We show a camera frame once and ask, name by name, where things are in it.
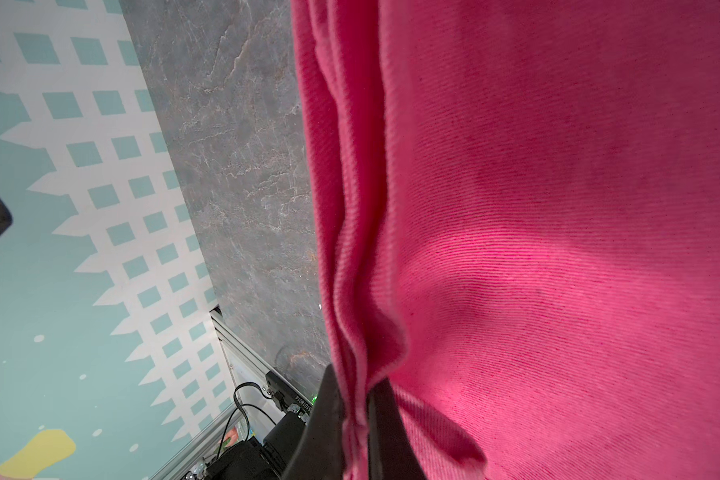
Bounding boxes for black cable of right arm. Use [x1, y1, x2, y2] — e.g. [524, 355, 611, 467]
[215, 381, 277, 460]

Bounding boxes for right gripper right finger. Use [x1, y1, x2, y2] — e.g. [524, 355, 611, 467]
[367, 379, 426, 480]

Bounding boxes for pink long pants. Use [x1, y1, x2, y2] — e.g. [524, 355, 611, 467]
[291, 1, 720, 479]

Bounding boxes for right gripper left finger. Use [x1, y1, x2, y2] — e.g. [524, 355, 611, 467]
[283, 365, 345, 480]

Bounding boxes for aluminium front rail frame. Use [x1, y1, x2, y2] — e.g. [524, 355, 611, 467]
[149, 305, 316, 480]

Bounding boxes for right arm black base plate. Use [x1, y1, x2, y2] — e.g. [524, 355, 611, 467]
[182, 412, 306, 480]

